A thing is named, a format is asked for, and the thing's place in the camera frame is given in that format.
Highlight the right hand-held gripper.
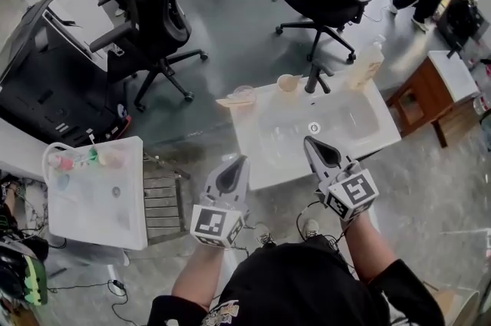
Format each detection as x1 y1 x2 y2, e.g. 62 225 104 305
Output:
303 135 381 222

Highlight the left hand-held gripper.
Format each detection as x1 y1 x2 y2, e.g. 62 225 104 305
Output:
191 155 251 250

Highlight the beige cup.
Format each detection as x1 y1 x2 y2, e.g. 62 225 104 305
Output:
276 74 300 94

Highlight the clear glass cup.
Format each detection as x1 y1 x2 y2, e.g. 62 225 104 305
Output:
232 85 257 107

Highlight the person's right forearm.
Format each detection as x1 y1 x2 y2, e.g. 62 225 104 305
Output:
341 215 400 283

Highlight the person's left forearm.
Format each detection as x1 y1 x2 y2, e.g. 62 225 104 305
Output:
171 243 227 312

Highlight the large white washbasin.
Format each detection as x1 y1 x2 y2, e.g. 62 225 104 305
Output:
229 74 403 191

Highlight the person's left shoe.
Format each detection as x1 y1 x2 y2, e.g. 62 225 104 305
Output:
255 226 277 247

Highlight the person's shoe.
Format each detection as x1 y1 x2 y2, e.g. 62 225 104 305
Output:
255 226 277 247
302 219 321 241

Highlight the person's right shoe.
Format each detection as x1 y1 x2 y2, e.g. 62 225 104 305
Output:
302 219 321 241

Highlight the black basin faucet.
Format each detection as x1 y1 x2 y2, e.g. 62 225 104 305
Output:
304 61 335 94

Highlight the pale pump soap bottle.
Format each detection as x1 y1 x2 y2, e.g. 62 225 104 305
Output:
347 35 386 90

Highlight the wooden cabinet with white top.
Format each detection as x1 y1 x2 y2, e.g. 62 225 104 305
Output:
385 50 483 149

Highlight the person's black t-shirt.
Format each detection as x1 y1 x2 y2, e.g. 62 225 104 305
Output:
147 235 446 326

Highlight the white washbasin with white faucet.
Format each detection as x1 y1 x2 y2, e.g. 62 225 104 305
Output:
41 136 149 251

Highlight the black mesh office chair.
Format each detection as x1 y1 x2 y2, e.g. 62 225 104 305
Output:
87 0 209 113

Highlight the curved white faucet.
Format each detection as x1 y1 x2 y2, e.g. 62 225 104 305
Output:
41 142 76 183

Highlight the black equipment cabinet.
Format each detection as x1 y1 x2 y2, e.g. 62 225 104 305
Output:
0 0 131 147

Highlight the white counter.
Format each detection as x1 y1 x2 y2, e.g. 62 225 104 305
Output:
0 117 49 183

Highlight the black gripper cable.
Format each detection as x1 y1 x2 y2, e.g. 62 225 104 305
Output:
295 199 346 252

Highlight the metal frame rack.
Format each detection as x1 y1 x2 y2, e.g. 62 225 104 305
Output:
141 151 191 245

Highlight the black camera with green cover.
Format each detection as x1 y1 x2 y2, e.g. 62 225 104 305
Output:
0 239 50 307

